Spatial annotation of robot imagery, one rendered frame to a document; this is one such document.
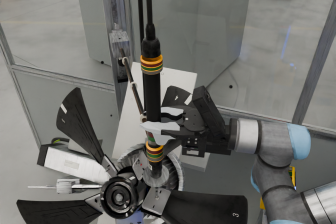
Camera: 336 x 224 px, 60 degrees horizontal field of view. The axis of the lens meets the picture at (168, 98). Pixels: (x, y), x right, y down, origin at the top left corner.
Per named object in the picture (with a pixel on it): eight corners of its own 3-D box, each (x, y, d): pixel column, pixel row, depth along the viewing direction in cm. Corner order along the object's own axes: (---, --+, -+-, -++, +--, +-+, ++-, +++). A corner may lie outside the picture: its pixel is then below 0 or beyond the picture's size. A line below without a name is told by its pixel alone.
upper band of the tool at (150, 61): (139, 66, 59) (138, 53, 58) (159, 63, 60) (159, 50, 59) (143, 77, 56) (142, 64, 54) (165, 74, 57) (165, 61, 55)
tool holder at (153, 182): (139, 163, 82) (136, 139, 76) (163, 158, 84) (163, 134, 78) (145, 190, 75) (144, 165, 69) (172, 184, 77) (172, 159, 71)
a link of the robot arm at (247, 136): (259, 136, 59) (256, 111, 66) (236, 133, 60) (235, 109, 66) (252, 161, 64) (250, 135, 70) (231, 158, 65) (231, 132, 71)
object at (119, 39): (110, 48, 127) (108, 30, 122) (126, 46, 128) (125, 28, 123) (113, 59, 119) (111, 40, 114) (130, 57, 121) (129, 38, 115)
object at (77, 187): (119, 189, 98) (30, 189, 106) (118, 182, 98) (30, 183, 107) (116, 191, 96) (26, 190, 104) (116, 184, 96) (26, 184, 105)
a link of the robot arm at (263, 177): (256, 210, 68) (266, 180, 61) (245, 171, 77) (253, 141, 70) (290, 210, 68) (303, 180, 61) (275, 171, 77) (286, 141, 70)
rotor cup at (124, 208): (109, 203, 95) (89, 216, 83) (119, 160, 96) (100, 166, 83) (150, 217, 91) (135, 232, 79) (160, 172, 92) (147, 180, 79)
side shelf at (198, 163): (152, 123, 165) (152, 119, 163) (214, 138, 155) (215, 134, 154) (134, 153, 147) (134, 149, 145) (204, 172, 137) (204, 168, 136)
